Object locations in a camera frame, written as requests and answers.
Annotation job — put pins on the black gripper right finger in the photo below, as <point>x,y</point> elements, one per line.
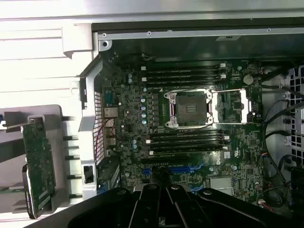
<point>183,209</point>

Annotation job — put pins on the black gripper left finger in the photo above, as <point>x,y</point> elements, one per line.
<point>147,209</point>

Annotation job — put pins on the blue expansion slot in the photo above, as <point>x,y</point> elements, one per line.
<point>178,171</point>

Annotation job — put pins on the long black expansion slot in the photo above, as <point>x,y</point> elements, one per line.
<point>164,159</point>

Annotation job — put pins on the black RAM slot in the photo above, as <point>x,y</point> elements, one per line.
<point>187,140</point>
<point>187,135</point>
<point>183,66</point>
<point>187,146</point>
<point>183,83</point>
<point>183,71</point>
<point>183,77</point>

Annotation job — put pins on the silver chipset heatsink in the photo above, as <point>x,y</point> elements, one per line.
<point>221,185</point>

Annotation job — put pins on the silver rear port block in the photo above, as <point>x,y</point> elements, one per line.
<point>111,141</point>
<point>111,112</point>
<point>110,123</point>
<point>110,132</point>

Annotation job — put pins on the CPU socket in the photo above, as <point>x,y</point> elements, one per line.
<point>190,109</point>

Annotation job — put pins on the green motherboard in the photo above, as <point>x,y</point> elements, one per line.
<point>133,99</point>

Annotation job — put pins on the teal rear port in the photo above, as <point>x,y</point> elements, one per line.
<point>111,97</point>

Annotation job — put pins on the metal socket cover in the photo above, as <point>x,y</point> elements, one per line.
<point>244,107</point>

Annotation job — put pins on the open black PC case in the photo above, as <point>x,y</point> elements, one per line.
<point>88,95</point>

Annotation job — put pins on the green RAM stick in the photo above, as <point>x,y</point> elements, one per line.
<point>9,189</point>

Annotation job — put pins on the gray parts rack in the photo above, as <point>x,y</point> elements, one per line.
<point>12,171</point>

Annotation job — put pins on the silver coin battery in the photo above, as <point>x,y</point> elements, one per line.
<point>248,79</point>

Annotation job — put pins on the perforated metal disk cage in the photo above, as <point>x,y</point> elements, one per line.
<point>297,118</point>

